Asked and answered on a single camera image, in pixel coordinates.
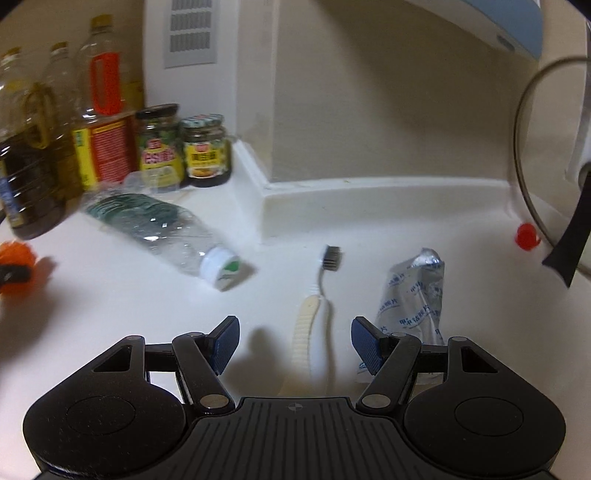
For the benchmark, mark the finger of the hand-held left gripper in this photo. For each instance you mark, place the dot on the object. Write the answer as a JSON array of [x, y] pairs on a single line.
[[14, 273]]

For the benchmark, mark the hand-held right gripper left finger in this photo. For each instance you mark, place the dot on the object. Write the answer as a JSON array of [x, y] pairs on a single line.
[[226, 344]]

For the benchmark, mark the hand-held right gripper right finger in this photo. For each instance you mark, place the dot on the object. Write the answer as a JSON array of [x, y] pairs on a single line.
[[367, 344]]

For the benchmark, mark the orange mesh net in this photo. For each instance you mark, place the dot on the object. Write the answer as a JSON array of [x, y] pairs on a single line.
[[18, 253]]

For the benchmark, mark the green label plastic bottle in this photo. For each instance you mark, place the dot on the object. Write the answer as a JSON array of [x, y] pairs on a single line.
[[161, 230]]

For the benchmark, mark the blue label oil bottle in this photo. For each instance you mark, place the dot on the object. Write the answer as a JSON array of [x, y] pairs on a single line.
[[27, 184]]

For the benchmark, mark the clear yellow oil bottle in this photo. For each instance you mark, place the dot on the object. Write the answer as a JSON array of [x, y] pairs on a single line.
[[64, 138]]

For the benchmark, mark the checkered lid sauce jar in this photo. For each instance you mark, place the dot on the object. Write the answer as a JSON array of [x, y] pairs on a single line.
[[205, 157]]

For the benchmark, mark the black lid sauce jar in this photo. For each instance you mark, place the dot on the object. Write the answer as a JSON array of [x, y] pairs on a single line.
[[159, 147]]

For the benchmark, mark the red bottle cap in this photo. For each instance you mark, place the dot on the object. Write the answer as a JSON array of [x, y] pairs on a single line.
[[527, 236]]

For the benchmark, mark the glass pot lid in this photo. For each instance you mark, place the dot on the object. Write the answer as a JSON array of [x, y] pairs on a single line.
[[565, 258]]

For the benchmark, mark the small wall vent grille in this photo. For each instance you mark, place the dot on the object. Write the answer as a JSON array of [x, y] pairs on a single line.
[[190, 32]]

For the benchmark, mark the white blue wall appliance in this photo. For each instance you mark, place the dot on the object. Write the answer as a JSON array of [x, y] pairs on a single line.
[[485, 23]]

